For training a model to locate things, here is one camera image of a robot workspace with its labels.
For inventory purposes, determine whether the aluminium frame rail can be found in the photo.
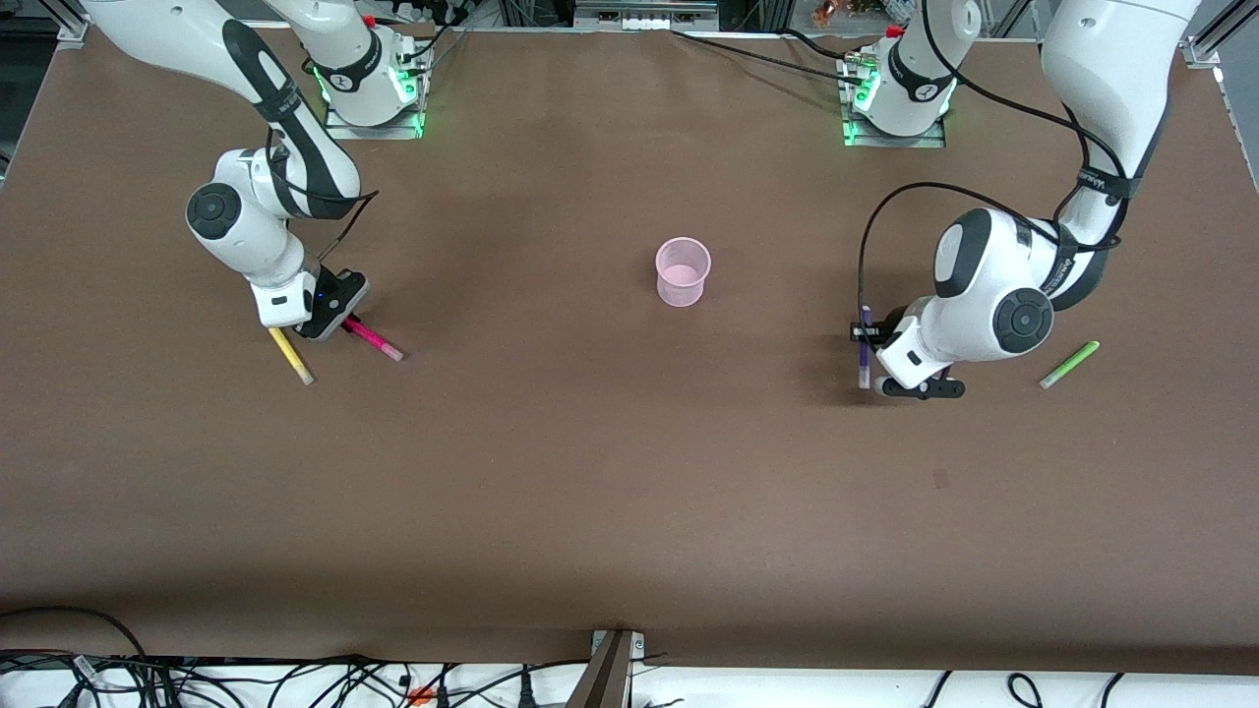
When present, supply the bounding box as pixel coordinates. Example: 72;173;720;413
570;0;724;30

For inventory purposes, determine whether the yellow highlighter pen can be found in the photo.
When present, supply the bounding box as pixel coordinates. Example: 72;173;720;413
269;327;316;386

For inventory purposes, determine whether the thick black looped cable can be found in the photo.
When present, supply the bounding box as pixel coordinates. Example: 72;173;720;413
0;606;150;662

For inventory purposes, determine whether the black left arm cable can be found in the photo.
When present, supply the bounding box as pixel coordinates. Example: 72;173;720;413
857;0;1134;318

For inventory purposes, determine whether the pink plastic cup holder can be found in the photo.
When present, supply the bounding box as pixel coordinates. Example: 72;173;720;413
655;236;712;309

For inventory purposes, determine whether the dark camera mounting post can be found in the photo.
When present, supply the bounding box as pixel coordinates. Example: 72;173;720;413
566;629;635;708

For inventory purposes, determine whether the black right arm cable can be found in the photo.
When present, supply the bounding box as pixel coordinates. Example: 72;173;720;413
264;128;381;268

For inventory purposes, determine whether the metal post bracket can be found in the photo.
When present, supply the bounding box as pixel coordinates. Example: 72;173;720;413
590;629;646;662

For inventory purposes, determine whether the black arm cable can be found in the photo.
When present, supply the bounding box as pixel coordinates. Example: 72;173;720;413
264;128;381;268
857;0;1134;318

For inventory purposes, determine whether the black cable across table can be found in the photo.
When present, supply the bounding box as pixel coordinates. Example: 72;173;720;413
672;28;869;88

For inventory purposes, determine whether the pink highlighter pen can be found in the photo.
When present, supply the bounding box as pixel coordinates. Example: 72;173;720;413
342;317;405;363

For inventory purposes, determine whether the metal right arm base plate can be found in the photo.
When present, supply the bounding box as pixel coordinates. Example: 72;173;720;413
323;98;426;141

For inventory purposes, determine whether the green highlighter pen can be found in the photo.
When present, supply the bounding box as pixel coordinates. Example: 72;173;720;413
1039;340;1101;390

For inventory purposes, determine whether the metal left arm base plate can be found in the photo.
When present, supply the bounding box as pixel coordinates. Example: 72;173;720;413
844;113;947;149

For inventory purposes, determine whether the tangled black cable bundle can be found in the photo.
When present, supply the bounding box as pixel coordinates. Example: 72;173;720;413
0;649;591;708

